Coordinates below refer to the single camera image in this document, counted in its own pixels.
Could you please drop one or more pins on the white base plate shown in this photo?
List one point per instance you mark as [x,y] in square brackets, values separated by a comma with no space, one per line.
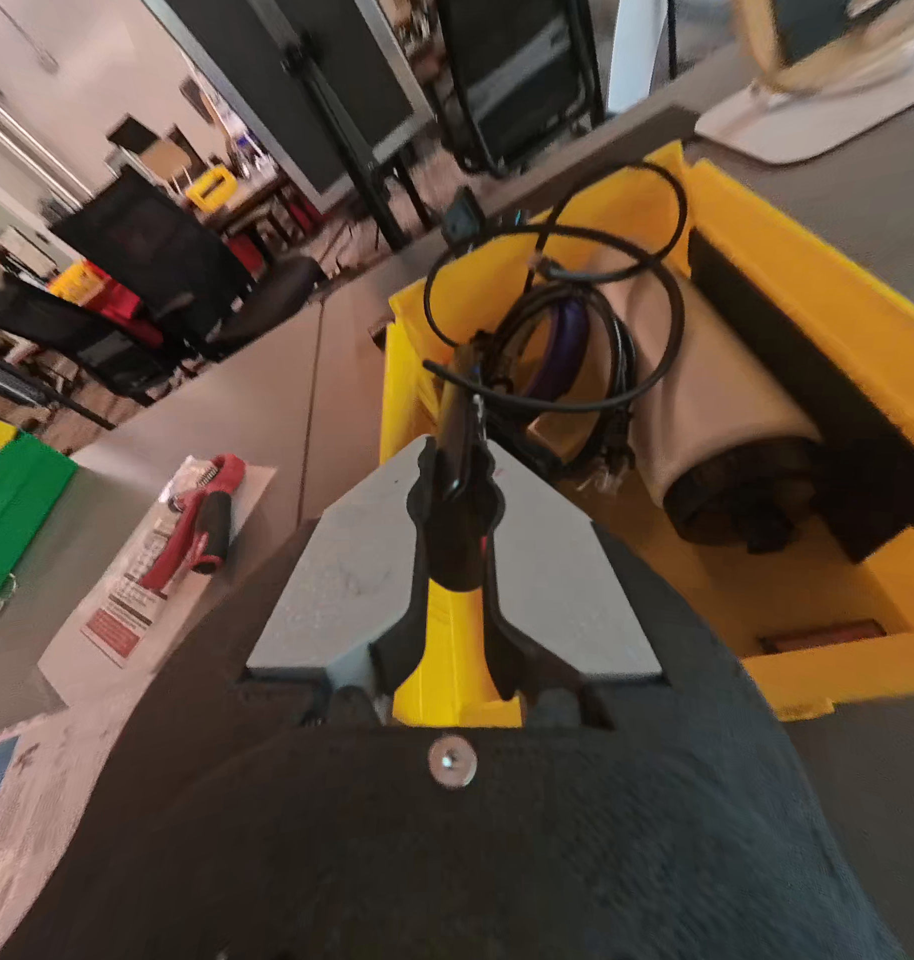
[801,135]

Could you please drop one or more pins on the green box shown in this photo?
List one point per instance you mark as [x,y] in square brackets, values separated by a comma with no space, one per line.
[22,510]

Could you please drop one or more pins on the white packaging card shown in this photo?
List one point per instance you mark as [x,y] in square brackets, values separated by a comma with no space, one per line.
[127,637]

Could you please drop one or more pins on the red hand grip exerciser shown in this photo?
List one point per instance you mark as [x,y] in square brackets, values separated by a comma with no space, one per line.
[213,525]

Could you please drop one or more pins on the white post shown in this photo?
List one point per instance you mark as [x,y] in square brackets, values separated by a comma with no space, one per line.
[637,52]

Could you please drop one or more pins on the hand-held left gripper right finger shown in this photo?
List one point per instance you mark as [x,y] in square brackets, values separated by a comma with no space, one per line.
[569,592]

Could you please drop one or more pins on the black rolling cart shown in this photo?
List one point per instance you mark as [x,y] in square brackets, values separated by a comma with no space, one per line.
[517,75]

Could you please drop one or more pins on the grey aluminium-framed panel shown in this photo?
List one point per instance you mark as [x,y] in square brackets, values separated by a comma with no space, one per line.
[352,60]

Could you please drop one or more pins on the beige rolled mat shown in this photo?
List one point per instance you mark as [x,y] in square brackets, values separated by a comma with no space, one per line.
[711,390]

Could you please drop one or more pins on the printed paper sheet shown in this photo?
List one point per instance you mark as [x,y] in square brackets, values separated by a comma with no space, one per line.
[37,825]

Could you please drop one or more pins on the black support pole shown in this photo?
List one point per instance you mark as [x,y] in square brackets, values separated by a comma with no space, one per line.
[352,142]

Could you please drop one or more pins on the small yellow bin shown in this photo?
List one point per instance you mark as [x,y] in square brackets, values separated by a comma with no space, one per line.
[211,191]

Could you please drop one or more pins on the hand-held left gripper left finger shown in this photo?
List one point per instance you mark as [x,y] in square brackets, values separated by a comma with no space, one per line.
[329,585]

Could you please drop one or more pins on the yellow plastic bin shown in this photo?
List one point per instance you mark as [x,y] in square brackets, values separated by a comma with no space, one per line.
[839,315]

